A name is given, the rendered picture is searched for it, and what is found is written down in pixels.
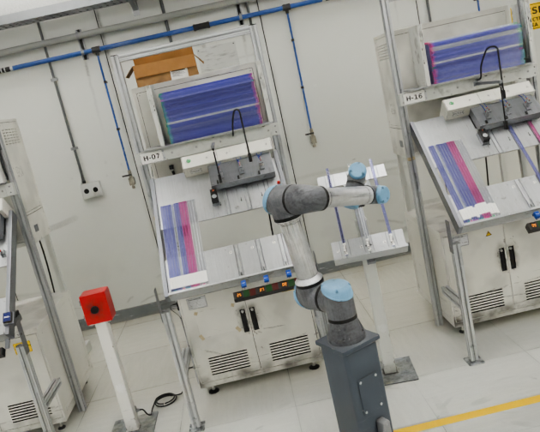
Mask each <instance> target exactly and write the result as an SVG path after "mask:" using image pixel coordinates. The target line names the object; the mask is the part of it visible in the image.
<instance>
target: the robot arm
mask: <svg viewBox="0 0 540 432"><path fill-rule="evenodd" d="M366 174H367V170H366V167H365V165H364V164H362V163H360V162H355V163H353V164H351V166H350V168H349V170H348V175H347V180H346V185H345V186H344V184H342V186H341V188H325V187H324V186H314V185H306V184H277V185H273V186H271V187H269V188H268V189H267V190H266V191H265V193H264V196H263V198H262V206H263V208H264V210H265V211H266V212H267V213H269V214H271V215H272V216H273V220H274V223H275V224H278V225H279V226H280V229H281V231H282V234H283V237H284V240H285V244H286V247H287V249H288V252H289V255H290V258H291V262H292V265H293V267H294V270H295V273H296V276H297V279H296V281H295V286H294V289H295V290H294V291H293V296H294V298H295V301H296V302H297V304H298V305H299V306H301V307H303V308H306V309H312V310H317V311H321V312H326V313H327V319H328V329H327V341H328V343H329V344H330V345H333V346H339V347H342V346H349V345H354V344H357V343H359V342H361V341H362V340H364V338H365V337H366V333H365V330H364V327H363V325H362V323H361V322H360V320H359V319H358V317H357V310H356V305H355V301H354V296H353V290H352V288H351V284H350V283H349V282H348V281H346V280H344V279H329V280H326V281H324V278H323V275H322V273H319V272H317V269H316V266H315V262H314V259H313V256H312V254H311V251H310V247H309V243H308V240H307V238H306V235H305V232H304V229H303V225H302V222H301V219H300V218H301V216H302V215H303V214H305V213H312V212H318V211H324V210H326V209H327V208H328V207H346V208H349V209H358V208H359V207H364V206H365V205H366V204H384V203H387V202H388V201H389V198H390V191H389V189H388V187H387V186H382V185H377V186H371V185H370V182H369V180H368V179H367V180H366ZM365 180H366V183H365Z"/></svg>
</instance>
